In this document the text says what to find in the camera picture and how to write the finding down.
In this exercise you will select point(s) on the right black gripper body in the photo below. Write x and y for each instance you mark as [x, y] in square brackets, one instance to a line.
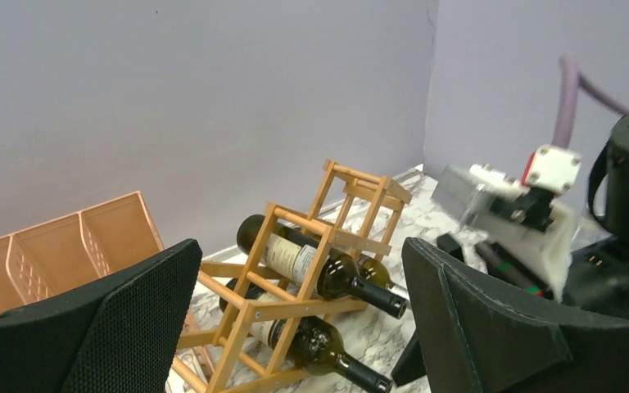
[597, 280]

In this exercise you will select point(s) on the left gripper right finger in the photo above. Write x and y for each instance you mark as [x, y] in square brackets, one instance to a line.
[475, 333]

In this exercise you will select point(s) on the wooden wine rack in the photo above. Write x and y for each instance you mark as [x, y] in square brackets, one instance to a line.
[308, 260]

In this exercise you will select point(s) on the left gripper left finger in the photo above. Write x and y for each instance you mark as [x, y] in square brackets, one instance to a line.
[116, 334]

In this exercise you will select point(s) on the orange plastic file organizer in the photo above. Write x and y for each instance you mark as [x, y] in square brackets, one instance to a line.
[60, 255]

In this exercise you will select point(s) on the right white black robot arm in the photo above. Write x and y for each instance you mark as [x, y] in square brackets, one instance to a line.
[610, 174]

